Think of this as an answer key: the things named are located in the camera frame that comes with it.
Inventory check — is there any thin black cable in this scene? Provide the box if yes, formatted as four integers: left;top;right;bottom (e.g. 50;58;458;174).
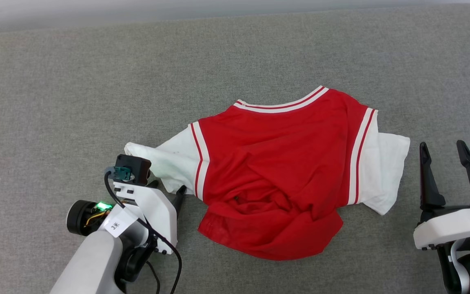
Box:
104;169;183;294

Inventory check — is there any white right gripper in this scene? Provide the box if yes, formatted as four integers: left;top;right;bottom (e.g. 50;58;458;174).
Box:
413;140;470;251

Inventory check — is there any white paper cable tag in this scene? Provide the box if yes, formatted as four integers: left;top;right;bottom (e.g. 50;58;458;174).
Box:
103;207;138;238

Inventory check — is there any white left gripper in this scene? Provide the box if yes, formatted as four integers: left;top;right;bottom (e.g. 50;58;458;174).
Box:
67;180;187;255

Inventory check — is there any red and white jersey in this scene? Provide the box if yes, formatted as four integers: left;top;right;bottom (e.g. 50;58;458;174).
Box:
124;85;411;261

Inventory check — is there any teal cable plug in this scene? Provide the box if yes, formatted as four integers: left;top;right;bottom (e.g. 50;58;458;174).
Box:
109;167;136;183

